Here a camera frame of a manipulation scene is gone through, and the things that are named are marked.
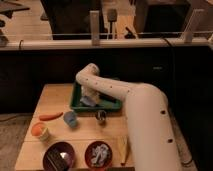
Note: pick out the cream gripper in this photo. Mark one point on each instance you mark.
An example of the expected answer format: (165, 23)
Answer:
(91, 94)

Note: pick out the blue sponge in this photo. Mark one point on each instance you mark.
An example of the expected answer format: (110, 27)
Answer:
(87, 101)

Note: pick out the green plastic tray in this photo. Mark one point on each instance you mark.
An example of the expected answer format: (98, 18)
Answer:
(77, 106)

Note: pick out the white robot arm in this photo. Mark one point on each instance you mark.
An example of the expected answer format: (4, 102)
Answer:
(150, 130)

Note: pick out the small metal cup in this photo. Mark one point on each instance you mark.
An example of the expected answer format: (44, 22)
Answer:
(101, 117)

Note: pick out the blue plastic cup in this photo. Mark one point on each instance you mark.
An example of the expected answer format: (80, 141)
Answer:
(70, 118)

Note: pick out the orange carrot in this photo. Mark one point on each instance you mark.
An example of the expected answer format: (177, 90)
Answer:
(50, 117)

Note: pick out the orange and cream bowl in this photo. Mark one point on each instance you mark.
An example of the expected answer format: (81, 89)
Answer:
(40, 131)

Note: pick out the yellow wooden wedge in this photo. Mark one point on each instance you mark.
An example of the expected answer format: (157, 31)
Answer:
(122, 143)

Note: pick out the crumpled grey paper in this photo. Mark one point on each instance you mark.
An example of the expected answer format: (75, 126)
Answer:
(99, 155)

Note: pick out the purple bowl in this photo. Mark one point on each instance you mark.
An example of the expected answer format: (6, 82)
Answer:
(66, 151)

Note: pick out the black box in bowl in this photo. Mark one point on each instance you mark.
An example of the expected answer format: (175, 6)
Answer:
(55, 162)

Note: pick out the white rail post left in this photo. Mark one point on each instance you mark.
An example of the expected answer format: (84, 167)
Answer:
(94, 27)

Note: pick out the white rail post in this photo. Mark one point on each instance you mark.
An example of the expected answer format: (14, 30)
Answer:
(192, 24)
(94, 27)

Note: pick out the white horizontal rail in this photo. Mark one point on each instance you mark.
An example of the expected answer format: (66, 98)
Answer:
(102, 44)

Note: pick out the white rail post right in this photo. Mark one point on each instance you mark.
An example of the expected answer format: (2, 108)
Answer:
(192, 24)

